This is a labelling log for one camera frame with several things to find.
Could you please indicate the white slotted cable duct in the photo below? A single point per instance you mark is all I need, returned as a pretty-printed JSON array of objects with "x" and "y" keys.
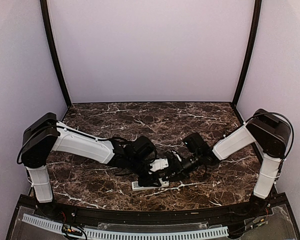
[{"x": 125, "y": 232}]

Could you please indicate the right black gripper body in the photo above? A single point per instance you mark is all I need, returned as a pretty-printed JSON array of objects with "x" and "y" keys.
[{"x": 182, "y": 170}]

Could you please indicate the black front rail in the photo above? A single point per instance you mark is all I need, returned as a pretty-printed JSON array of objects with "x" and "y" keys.
[{"x": 231, "y": 214}]

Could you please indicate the right black frame post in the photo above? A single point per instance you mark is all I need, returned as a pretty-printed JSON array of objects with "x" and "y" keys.
[{"x": 248, "y": 53}]

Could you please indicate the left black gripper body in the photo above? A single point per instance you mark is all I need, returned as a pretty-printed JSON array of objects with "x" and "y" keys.
[{"x": 143, "y": 182}]

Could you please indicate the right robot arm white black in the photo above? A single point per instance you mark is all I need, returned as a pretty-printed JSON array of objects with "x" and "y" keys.
[{"x": 269, "y": 134}]

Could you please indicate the black frame post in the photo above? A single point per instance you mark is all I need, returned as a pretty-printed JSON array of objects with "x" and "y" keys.
[
  {"x": 53, "y": 52},
  {"x": 248, "y": 53}
]

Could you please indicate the white remote control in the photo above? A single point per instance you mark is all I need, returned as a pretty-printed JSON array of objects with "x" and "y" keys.
[{"x": 136, "y": 187}]

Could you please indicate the left black frame post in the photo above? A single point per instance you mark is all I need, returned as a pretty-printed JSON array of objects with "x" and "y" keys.
[{"x": 53, "y": 52}]

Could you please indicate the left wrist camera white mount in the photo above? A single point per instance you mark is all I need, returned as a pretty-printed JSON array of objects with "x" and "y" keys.
[{"x": 158, "y": 164}]

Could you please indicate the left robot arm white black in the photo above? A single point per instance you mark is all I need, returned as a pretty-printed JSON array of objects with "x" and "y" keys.
[{"x": 48, "y": 135}]

